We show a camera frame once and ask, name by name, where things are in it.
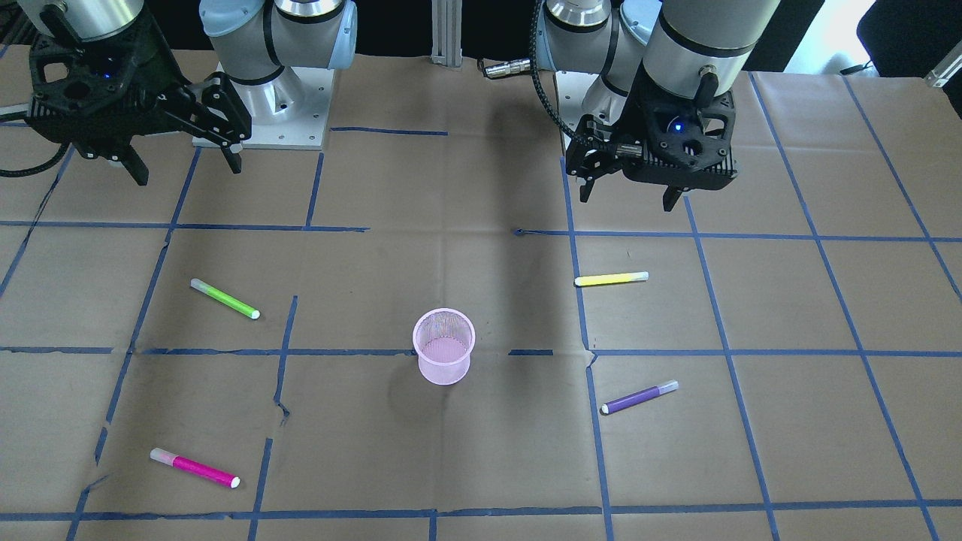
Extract green marker pen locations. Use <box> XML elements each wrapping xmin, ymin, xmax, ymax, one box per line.
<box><xmin>189</xmin><ymin>278</ymin><xmax>261</xmax><ymax>321</ymax></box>

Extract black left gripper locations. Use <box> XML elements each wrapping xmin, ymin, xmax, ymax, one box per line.
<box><xmin>564</xmin><ymin>73</ymin><xmax>738</xmax><ymax>213</ymax></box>

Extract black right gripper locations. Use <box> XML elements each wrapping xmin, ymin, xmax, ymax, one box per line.
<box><xmin>26</xmin><ymin>21</ymin><xmax>253</xmax><ymax>187</ymax></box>

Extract pink mesh cup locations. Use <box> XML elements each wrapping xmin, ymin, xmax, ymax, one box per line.
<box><xmin>412</xmin><ymin>307</ymin><xmax>476</xmax><ymax>385</ymax></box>

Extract aluminium frame post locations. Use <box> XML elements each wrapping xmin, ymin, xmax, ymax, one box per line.
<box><xmin>429</xmin><ymin>0</ymin><xmax>463</xmax><ymax>69</ymax></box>

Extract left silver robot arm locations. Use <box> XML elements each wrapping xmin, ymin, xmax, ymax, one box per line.
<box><xmin>528</xmin><ymin>1</ymin><xmax>779</xmax><ymax>212</ymax></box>

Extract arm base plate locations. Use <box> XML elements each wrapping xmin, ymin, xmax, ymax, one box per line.
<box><xmin>234</xmin><ymin>66</ymin><xmax>337</xmax><ymax>151</ymax></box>
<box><xmin>554</xmin><ymin>71</ymin><xmax>604</xmax><ymax>131</ymax></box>

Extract pink marker pen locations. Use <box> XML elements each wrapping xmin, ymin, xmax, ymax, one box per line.
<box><xmin>149</xmin><ymin>448</ymin><xmax>241</xmax><ymax>489</ymax></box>

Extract yellow marker pen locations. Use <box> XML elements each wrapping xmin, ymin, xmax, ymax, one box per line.
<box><xmin>573</xmin><ymin>271</ymin><xmax>649</xmax><ymax>288</ymax></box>

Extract purple marker pen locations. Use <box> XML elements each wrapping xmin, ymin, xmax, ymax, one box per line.
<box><xmin>599</xmin><ymin>380</ymin><xmax>679</xmax><ymax>416</ymax></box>

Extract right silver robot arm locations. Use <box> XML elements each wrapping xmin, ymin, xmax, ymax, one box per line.
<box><xmin>2</xmin><ymin>1</ymin><xmax>357</xmax><ymax>186</ymax></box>

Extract brown paper table cover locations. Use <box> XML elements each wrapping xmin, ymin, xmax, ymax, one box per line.
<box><xmin>1</xmin><ymin>57</ymin><xmax>961</xmax><ymax>540</ymax></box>

